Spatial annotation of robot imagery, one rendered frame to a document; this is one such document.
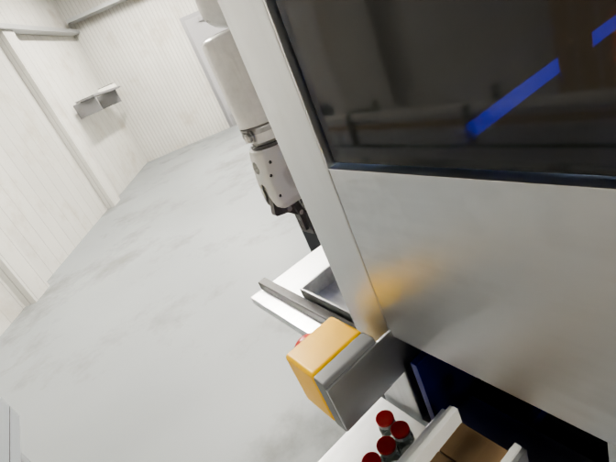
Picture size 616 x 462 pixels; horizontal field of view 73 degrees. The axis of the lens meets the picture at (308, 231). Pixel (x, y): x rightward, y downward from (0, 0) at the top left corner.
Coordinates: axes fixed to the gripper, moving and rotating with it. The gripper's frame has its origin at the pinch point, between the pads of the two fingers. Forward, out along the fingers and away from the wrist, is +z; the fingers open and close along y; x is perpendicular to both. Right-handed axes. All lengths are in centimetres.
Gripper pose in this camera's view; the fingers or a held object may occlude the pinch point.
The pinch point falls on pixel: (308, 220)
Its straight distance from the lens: 72.0
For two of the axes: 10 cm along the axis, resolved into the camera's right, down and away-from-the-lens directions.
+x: -5.7, -1.6, 8.0
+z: 3.6, 8.3, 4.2
